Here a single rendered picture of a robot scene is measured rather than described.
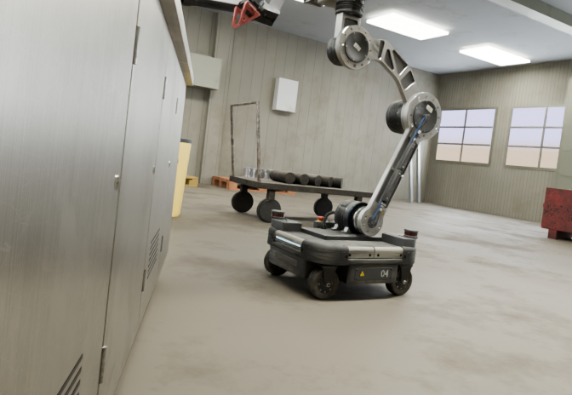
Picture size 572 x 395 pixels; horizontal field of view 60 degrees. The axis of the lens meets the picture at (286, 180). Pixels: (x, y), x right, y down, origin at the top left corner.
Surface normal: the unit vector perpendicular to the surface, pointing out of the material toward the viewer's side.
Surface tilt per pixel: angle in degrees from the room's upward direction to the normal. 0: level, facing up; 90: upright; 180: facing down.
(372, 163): 90
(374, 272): 90
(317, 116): 90
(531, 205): 90
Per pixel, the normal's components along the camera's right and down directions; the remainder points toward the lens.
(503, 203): -0.85, -0.08
